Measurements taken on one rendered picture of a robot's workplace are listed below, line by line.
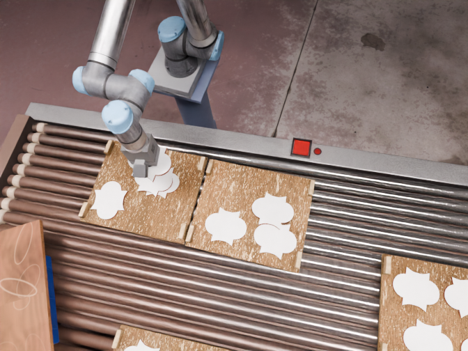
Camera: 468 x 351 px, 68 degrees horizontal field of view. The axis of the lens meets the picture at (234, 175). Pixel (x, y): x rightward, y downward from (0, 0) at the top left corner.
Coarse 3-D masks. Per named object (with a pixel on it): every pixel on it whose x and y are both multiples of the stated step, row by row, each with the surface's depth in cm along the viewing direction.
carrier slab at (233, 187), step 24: (216, 168) 135; (240, 168) 134; (216, 192) 131; (240, 192) 131; (264, 192) 130; (288, 192) 129; (240, 216) 127; (192, 240) 125; (240, 240) 124; (264, 264) 120; (288, 264) 120
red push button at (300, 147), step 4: (296, 140) 138; (296, 144) 137; (300, 144) 137; (304, 144) 137; (308, 144) 137; (296, 148) 137; (300, 148) 137; (304, 148) 136; (308, 148) 136; (296, 152) 136; (300, 152) 136; (304, 152) 136; (308, 152) 136
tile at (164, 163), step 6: (162, 150) 117; (162, 156) 117; (168, 156) 116; (162, 162) 116; (168, 162) 116; (132, 168) 116; (150, 168) 115; (156, 168) 115; (162, 168) 115; (168, 168) 115; (132, 174) 115; (150, 174) 114; (156, 174) 114; (162, 174) 114
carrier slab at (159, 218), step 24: (120, 144) 142; (120, 168) 138; (192, 168) 136; (144, 192) 133; (192, 192) 132; (96, 216) 131; (120, 216) 130; (144, 216) 130; (168, 216) 129; (168, 240) 126
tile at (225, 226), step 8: (216, 216) 127; (224, 216) 127; (232, 216) 126; (208, 224) 126; (216, 224) 126; (224, 224) 125; (232, 224) 125; (240, 224) 125; (208, 232) 125; (216, 232) 125; (224, 232) 124; (232, 232) 124; (240, 232) 124; (216, 240) 124; (224, 240) 123; (232, 240) 123
